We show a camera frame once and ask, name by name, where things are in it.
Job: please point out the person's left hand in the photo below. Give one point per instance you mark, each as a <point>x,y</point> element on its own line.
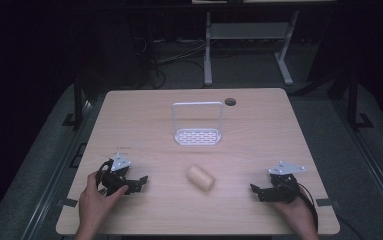
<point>96,201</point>

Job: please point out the white metal desk frame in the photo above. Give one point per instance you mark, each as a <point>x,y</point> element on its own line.
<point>245,40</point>

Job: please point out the black metal stand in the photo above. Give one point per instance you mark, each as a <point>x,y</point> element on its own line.
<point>354,100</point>
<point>79,100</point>

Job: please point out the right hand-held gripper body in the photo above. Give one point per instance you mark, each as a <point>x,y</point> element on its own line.
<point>284,186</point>

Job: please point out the beige bread roll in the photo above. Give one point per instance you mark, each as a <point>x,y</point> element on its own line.
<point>201,178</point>

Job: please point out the person's right hand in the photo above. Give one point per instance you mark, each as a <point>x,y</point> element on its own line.
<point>295,213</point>

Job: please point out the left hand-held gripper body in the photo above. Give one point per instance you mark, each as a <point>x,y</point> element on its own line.
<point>114,176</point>

